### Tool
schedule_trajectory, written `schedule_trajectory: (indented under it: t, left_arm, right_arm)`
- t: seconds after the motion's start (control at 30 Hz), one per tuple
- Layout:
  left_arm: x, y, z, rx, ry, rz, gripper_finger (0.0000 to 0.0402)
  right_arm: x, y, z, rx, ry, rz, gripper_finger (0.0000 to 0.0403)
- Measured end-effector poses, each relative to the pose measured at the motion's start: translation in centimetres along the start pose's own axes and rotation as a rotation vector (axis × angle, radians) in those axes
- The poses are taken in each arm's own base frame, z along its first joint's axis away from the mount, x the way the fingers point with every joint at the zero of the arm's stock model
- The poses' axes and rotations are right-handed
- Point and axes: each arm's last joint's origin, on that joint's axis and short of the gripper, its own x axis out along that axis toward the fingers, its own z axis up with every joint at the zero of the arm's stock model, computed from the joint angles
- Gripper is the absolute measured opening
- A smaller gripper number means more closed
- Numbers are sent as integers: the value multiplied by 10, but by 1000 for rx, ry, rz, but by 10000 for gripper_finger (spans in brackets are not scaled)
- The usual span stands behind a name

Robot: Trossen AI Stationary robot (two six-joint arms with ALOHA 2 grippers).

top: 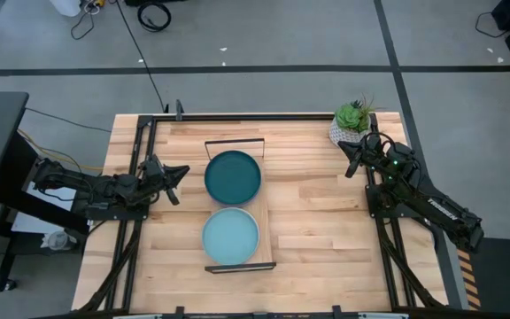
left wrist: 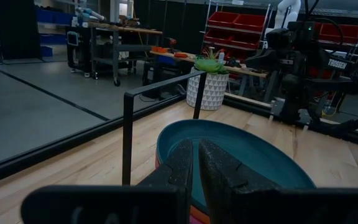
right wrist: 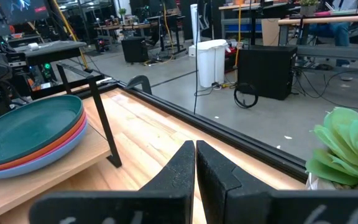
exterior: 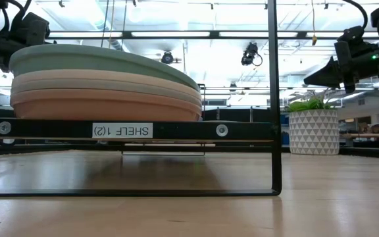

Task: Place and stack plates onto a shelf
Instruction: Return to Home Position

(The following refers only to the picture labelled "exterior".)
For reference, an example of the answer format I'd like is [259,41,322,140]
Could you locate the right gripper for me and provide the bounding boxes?
[303,41,379,94]

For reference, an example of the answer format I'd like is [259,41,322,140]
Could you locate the pale green plate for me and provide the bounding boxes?
[9,44,201,93]

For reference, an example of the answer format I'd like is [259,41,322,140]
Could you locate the beige plate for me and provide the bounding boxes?
[11,68,203,99]

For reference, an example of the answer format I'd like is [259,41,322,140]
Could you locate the grey-beige plate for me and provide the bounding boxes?
[11,78,203,105]

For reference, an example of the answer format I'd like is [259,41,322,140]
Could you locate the peach plate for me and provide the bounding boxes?
[11,88,203,122]

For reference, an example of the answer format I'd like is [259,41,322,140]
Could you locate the white shelf label sticker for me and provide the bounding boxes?
[92,122,153,139]

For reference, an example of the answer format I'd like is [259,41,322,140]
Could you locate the green potted plant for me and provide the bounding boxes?
[286,88,338,113]

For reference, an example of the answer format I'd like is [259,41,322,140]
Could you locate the white triangle-patterned planter pot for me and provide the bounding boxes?
[288,109,340,156]

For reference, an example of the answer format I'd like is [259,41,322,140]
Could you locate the blue container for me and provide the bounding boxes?
[281,113,291,145]

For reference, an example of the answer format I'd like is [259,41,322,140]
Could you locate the black office partition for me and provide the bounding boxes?
[202,107,289,145]

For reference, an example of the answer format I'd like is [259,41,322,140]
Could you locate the black overhead light bar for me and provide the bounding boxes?
[46,30,379,40]

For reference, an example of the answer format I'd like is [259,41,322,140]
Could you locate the round black ceiling spotlight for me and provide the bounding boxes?
[161,50,174,65]

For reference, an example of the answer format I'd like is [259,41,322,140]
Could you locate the yellow-tipped hanging cable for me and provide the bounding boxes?
[310,0,318,46]

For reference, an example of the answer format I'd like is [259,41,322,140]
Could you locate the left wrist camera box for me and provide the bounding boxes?
[11,12,51,45]

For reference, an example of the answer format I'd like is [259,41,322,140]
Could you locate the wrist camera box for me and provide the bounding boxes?
[11,12,51,45]
[337,25,366,43]

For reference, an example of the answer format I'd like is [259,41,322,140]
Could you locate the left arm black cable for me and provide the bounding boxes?
[0,0,33,34]

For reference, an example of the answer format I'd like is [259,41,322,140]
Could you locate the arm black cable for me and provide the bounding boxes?
[340,0,370,30]
[0,0,33,34]

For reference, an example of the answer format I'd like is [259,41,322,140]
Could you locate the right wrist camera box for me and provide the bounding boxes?
[337,25,366,43]

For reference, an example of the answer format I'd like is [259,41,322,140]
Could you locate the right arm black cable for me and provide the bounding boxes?
[340,0,370,30]

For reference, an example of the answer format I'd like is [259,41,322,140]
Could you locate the black ceiling camera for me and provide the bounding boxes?
[240,41,263,66]

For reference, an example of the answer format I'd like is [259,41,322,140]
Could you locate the thin dark hanging cord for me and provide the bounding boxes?
[121,0,128,50]
[100,0,111,47]

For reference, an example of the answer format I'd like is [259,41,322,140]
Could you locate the black metal shelf frame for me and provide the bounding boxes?
[0,0,282,198]

